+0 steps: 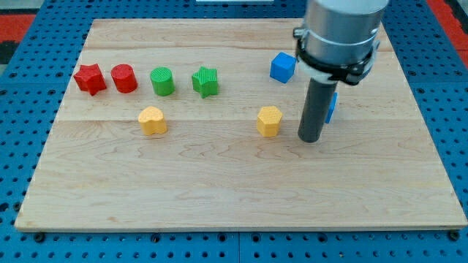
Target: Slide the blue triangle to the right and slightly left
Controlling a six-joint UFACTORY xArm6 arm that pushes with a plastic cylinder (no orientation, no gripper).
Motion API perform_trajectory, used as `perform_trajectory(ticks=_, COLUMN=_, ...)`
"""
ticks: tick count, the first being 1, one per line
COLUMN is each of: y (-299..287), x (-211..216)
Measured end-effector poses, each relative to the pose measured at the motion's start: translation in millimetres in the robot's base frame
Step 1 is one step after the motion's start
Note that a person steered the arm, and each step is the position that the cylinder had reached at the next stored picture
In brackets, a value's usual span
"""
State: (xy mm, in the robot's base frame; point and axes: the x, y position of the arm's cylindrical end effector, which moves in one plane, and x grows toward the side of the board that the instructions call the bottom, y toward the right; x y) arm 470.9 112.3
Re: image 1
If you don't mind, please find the black clamp ring with mount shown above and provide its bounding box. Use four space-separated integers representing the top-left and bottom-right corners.
292 26 380 85

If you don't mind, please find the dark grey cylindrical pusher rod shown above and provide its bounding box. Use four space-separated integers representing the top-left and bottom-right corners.
298 78 337 142

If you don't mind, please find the blue triangle block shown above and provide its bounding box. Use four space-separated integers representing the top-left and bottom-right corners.
325 92 339 123

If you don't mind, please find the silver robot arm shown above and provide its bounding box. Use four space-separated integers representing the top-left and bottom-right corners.
292 0 389 142

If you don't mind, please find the blue cube block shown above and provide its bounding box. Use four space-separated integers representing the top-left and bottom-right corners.
270 52 296 83

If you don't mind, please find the yellow hexagon block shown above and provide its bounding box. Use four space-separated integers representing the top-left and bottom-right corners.
257 106 282 137

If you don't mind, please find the green star block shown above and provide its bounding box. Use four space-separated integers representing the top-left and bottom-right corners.
192 66 219 99

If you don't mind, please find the wooden board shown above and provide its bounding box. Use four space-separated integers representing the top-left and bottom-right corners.
15 19 467 232

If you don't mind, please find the green cylinder block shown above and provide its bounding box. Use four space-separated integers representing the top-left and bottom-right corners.
150 66 175 96

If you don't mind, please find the yellow heart block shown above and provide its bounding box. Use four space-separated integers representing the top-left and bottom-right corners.
137 106 167 135

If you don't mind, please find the red cylinder block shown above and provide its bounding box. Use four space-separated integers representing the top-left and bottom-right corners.
110 64 138 94

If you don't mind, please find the red star block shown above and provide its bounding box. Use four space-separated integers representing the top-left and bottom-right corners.
73 64 107 96

